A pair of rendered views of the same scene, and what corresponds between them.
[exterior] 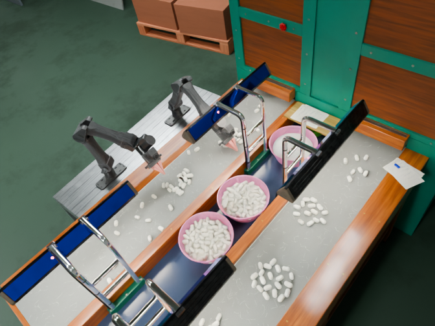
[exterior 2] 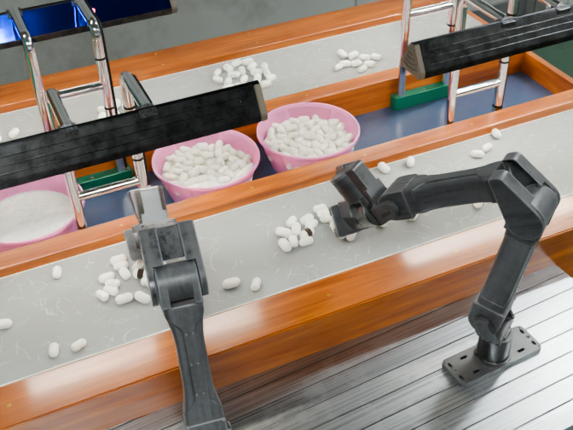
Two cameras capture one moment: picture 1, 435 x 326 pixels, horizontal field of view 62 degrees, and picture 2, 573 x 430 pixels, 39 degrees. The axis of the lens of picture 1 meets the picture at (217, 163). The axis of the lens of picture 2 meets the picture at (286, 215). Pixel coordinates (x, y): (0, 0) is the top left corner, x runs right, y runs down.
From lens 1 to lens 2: 2.67 m
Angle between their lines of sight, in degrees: 91
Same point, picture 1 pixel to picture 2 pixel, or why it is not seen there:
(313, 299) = (211, 48)
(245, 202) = (207, 159)
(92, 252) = not seen: hidden behind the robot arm
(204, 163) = (235, 250)
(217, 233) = (286, 138)
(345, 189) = (37, 127)
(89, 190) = (562, 343)
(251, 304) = (288, 69)
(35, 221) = not seen: outside the picture
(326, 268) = (169, 61)
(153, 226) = not seen: hidden behind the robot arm
